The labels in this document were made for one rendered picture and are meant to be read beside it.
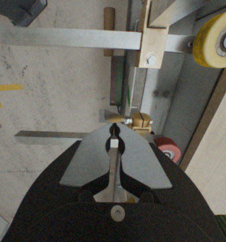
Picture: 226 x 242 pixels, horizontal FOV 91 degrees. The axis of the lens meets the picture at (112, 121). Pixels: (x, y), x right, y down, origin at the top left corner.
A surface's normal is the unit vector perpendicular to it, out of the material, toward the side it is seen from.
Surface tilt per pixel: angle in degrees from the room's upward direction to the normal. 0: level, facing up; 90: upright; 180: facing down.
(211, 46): 0
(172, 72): 0
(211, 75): 90
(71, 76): 0
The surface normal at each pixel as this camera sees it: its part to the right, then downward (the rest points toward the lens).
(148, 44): 0.00, 0.48
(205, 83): -1.00, -0.04
